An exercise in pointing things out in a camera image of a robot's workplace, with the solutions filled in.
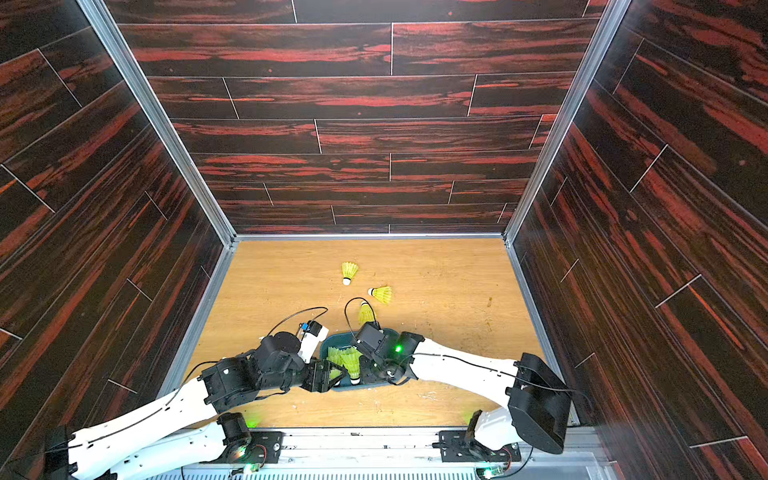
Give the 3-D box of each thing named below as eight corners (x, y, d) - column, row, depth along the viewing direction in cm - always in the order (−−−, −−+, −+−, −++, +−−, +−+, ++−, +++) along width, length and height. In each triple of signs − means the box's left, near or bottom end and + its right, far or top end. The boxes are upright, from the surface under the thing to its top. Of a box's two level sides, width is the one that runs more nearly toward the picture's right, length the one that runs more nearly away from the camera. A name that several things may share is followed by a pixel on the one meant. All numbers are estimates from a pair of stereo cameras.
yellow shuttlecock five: (338, 284, 108) (336, 275, 104) (344, 269, 112) (342, 260, 108) (351, 286, 107) (350, 277, 103) (357, 272, 112) (355, 262, 107)
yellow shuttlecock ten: (368, 303, 102) (368, 297, 99) (369, 291, 105) (368, 285, 103) (391, 303, 102) (391, 297, 99) (391, 291, 105) (391, 285, 103)
